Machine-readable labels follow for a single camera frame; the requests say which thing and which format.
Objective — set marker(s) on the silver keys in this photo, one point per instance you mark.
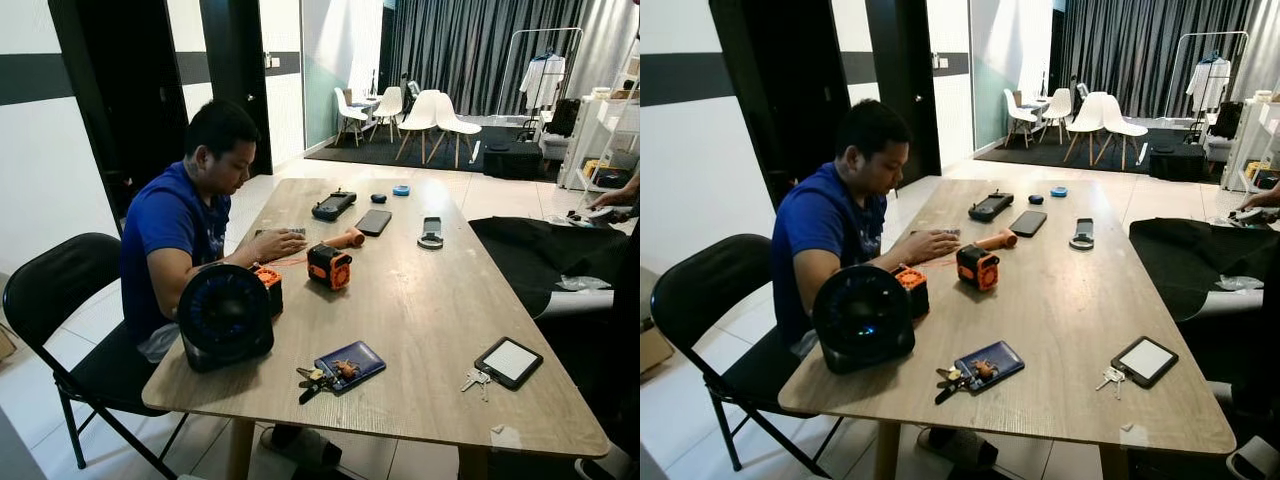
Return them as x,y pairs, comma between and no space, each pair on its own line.
478,380
1112,378

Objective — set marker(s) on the keys with brown charm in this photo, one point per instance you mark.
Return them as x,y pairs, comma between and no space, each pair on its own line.
955,378
315,378

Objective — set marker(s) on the black folding chair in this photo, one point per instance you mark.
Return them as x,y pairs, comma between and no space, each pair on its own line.
60,265
705,270

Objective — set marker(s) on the clear plastic bag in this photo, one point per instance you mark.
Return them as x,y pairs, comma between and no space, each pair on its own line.
1240,283
582,283

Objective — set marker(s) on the black fabric cover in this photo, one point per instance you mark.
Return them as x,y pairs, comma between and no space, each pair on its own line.
540,250
1190,255

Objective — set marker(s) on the brown cardboard box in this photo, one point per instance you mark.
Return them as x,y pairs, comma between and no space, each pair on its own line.
5,345
655,350

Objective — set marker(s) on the white shelf unit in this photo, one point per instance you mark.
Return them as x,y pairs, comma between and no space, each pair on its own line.
1240,140
585,125

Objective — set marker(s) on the black bag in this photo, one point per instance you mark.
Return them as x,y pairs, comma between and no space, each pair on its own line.
565,118
1228,118

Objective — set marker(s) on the black box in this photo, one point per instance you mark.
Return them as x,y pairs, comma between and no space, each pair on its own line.
1178,163
512,160

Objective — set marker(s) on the black tablet white screen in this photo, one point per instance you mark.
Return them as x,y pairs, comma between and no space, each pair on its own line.
510,360
1146,360

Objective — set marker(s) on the man in blue shirt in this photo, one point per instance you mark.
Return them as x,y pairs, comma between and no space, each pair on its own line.
165,220
820,225

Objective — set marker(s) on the white hanging shirt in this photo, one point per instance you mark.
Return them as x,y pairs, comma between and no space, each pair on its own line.
1208,85
542,80

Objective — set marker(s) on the black door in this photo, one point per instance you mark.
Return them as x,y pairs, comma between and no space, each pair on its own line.
125,100
905,80
790,90
235,80

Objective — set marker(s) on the white chair wooden legs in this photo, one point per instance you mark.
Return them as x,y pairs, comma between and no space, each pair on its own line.
1055,105
1018,108
455,118
348,105
420,110
386,103
1088,112
1122,120

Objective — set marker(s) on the white clothes rack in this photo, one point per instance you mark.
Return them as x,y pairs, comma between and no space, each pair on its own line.
1215,33
550,30

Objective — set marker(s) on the black round fan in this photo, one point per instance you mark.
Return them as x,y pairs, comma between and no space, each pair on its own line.
225,315
862,318

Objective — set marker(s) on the small white paper scrap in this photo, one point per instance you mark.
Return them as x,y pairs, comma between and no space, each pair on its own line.
507,438
1135,436

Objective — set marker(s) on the black smartphone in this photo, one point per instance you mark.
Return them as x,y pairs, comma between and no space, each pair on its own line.
374,221
1028,222

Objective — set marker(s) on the dark grey curtain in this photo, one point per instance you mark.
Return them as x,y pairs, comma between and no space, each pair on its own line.
1120,45
450,45

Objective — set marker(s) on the orange black cube device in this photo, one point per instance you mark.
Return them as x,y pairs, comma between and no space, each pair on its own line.
329,268
910,290
270,285
978,268

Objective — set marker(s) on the black rug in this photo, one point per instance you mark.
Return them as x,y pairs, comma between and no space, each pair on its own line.
370,155
1045,155

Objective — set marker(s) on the dark blue wallet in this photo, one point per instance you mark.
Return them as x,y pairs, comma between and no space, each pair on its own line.
1005,362
365,368

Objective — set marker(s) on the black handheld controller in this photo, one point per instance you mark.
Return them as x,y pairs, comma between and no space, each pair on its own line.
990,206
334,205

